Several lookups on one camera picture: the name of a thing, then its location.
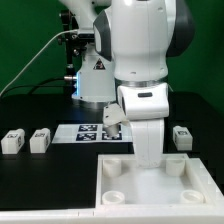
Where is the white sheet with tags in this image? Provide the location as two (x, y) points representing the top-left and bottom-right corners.
(52, 124), (132, 144)

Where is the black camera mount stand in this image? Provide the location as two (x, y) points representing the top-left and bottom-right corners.
(58, 10), (84, 96)

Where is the white square table top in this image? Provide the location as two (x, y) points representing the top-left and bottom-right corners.
(96, 154), (224, 209)

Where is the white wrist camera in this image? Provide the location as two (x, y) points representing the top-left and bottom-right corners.
(103, 103), (129, 137)

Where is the black cable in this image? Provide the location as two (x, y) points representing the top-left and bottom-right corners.
(0, 77), (75, 100)

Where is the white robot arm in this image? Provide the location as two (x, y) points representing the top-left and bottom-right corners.
(59, 0), (195, 168)

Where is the white L-shaped obstacle fence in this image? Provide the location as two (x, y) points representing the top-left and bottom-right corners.
(0, 157), (224, 224)

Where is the white cable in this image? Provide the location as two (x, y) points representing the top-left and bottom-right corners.
(0, 29), (80, 98)

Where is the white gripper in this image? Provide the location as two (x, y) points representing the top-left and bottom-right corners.
(117, 83), (169, 168)

